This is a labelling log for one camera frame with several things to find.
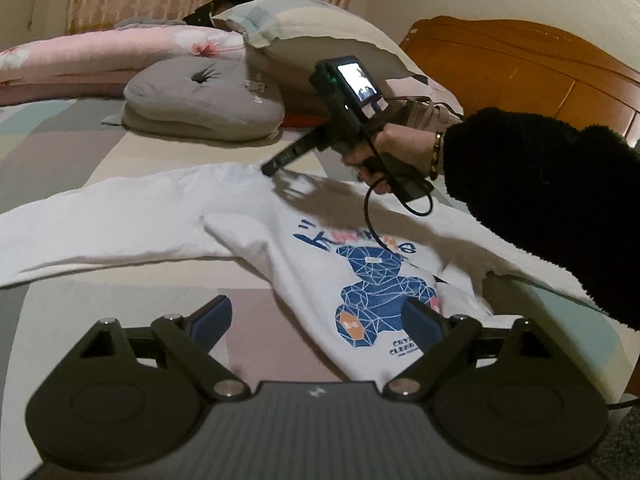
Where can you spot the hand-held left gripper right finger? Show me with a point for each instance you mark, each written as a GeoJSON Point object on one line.
{"type": "Point", "coordinates": [421, 325]}

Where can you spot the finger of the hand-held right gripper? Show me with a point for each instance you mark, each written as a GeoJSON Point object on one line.
{"type": "Point", "coordinates": [280, 161]}

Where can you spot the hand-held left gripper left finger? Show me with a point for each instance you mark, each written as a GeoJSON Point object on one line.
{"type": "Point", "coordinates": [215, 321]}

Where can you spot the white printed long-sleeve shirt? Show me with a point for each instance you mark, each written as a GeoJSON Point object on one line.
{"type": "Point", "coordinates": [150, 210]}

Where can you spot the person's right hand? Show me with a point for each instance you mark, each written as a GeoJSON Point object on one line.
{"type": "Point", "coordinates": [405, 142]}

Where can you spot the beige pillow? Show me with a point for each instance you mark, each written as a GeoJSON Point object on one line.
{"type": "Point", "coordinates": [300, 95]}

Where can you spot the red cloth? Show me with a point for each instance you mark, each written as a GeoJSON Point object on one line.
{"type": "Point", "coordinates": [297, 121]}

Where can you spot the cream pillow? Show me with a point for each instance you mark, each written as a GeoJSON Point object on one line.
{"type": "Point", "coordinates": [310, 30]}

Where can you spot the pink handbag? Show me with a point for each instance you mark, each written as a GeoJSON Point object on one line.
{"type": "Point", "coordinates": [425, 117]}

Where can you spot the grey round cushion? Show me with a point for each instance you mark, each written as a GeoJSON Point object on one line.
{"type": "Point", "coordinates": [200, 100]}

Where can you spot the pink floral pillow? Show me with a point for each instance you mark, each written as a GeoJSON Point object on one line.
{"type": "Point", "coordinates": [440, 92]}

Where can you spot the grey blanket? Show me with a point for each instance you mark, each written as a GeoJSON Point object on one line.
{"type": "Point", "coordinates": [150, 22]}

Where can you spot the wooden headboard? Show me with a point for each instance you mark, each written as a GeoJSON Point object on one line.
{"type": "Point", "coordinates": [525, 60]}

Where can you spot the pink floral quilt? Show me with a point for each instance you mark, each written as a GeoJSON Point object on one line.
{"type": "Point", "coordinates": [100, 55]}

